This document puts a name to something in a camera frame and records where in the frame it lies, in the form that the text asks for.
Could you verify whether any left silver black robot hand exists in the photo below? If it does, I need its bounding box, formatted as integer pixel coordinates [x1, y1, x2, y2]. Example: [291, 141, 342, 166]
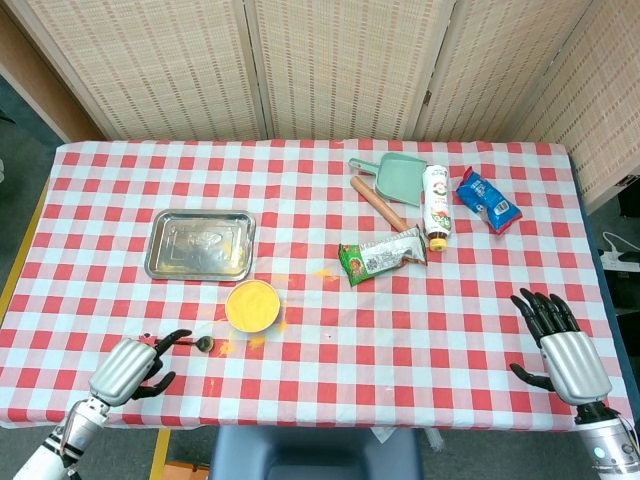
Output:
[88, 328, 193, 407]

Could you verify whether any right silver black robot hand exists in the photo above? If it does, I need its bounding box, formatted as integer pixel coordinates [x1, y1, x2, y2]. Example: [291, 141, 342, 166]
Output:
[508, 288, 614, 407]

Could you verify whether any black spoon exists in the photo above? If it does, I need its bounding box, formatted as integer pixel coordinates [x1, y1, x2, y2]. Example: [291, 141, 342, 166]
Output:
[172, 337, 216, 353]

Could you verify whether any yellow bowl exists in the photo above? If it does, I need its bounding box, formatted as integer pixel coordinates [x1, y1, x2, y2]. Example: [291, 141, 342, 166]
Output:
[224, 280, 282, 334]

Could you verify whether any rectangular metal tray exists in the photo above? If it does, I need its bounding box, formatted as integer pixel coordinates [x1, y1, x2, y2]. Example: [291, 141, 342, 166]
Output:
[143, 209, 258, 283]

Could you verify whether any white power strip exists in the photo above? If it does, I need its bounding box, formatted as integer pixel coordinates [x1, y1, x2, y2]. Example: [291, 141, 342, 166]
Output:
[599, 249, 640, 272]

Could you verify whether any orange box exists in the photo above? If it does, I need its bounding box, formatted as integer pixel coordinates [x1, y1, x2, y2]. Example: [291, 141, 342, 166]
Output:
[163, 460, 211, 480]

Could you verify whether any blue snack bag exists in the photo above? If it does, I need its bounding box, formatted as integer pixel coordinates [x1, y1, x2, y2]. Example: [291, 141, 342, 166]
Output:
[454, 166, 524, 238]

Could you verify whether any red white checkered tablecloth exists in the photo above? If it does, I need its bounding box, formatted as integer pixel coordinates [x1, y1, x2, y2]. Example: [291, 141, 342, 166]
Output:
[0, 139, 636, 432]

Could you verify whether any white bottle with yellow cap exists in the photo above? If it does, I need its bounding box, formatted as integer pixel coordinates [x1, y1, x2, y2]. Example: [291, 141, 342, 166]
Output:
[422, 164, 454, 253]

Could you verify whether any blue chair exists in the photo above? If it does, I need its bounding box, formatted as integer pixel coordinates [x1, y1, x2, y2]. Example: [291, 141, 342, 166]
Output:
[209, 425, 424, 480]

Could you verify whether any green snack bag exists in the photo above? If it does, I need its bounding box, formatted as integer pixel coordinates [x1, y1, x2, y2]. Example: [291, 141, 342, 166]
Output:
[338, 225, 429, 288]

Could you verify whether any green plastic dustpan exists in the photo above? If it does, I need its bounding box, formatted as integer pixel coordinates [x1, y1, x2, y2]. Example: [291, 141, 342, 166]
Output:
[348, 152, 429, 209]

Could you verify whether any sausage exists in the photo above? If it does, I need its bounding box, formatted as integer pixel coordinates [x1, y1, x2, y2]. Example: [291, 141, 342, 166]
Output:
[350, 175, 409, 234]

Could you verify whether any woven folding screen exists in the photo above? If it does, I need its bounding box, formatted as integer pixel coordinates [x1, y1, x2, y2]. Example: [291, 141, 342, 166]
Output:
[7, 0, 640, 211]

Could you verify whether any white cable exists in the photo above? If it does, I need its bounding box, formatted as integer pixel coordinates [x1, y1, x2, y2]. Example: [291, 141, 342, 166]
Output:
[602, 231, 627, 256]

